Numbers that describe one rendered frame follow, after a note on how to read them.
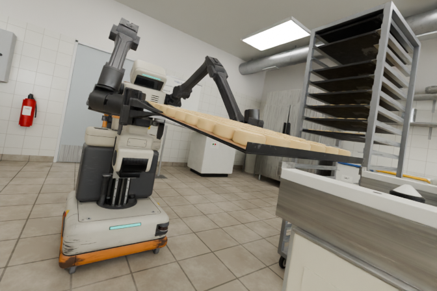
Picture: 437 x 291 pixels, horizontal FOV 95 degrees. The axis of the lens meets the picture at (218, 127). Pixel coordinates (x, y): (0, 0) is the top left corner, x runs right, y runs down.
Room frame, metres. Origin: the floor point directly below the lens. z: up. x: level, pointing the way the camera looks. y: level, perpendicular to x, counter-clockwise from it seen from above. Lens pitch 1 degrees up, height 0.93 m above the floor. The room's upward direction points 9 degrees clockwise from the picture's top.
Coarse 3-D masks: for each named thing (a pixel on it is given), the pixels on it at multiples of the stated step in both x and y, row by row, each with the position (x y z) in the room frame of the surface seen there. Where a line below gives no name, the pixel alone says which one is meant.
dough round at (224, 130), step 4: (216, 124) 0.34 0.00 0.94; (220, 124) 0.33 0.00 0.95; (224, 124) 0.36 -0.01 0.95; (216, 128) 0.34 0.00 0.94; (220, 128) 0.33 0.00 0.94; (224, 128) 0.33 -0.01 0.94; (228, 128) 0.33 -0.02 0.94; (232, 128) 0.33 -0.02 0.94; (236, 128) 0.33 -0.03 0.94; (240, 128) 0.36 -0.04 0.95; (216, 132) 0.34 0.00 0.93; (220, 132) 0.33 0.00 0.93; (224, 132) 0.33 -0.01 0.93; (228, 132) 0.33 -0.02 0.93; (232, 132) 0.33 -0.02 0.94; (220, 136) 0.33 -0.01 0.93; (224, 136) 0.33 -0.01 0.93; (228, 136) 0.33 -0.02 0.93; (232, 136) 0.33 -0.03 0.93
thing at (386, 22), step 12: (384, 12) 1.13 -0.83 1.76; (384, 24) 1.12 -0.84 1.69; (384, 36) 1.11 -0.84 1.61; (384, 48) 1.10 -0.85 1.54; (384, 60) 1.12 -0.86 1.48; (372, 96) 1.13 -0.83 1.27; (372, 108) 1.12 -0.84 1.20; (372, 120) 1.11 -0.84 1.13; (372, 132) 1.11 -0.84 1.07; (372, 144) 1.11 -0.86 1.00; (360, 180) 1.12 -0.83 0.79
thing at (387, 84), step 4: (372, 76) 1.15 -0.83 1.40; (384, 80) 1.21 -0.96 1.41; (384, 84) 1.25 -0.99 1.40; (388, 84) 1.25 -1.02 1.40; (392, 84) 1.29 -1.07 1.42; (388, 88) 1.31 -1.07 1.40; (392, 88) 1.30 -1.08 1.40; (396, 88) 1.33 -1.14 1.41; (392, 92) 1.37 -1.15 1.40; (396, 92) 1.36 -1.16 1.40; (400, 92) 1.38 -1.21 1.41; (400, 96) 1.43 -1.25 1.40; (404, 96) 1.44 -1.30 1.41
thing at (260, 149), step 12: (204, 132) 0.33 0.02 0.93; (228, 144) 0.27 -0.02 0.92; (252, 144) 0.25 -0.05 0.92; (264, 144) 0.26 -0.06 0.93; (276, 156) 0.28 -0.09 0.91; (288, 156) 0.30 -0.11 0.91; (300, 156) 0.32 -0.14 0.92; (312, 156) 0.34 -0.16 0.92; (324, 156) 0.36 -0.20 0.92; (336, 156) 0.39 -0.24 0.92; (348, 156) 0.42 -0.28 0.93
